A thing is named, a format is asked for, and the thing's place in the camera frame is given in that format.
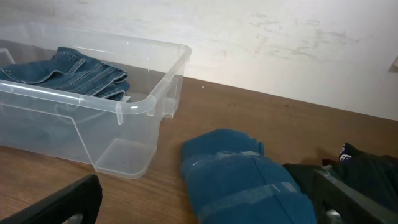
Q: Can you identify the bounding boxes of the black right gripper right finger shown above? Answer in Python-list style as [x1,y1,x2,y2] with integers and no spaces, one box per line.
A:
[312,170,397,224]

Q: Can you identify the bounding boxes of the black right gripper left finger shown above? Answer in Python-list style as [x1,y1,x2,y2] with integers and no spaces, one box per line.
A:
[1,174,103,224]

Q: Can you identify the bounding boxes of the clear plastic storage bin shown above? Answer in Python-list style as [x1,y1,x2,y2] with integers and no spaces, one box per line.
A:
[1,23,192,179]

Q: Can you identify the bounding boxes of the teal towel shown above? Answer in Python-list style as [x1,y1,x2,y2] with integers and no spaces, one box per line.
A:
[180,129,317,224]

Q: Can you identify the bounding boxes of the dark blue jeans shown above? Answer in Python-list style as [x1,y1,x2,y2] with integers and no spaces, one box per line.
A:
[1,47,130,101]

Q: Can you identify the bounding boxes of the black folded garment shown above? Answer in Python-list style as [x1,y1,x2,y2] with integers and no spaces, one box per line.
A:
[283,143,397,213]

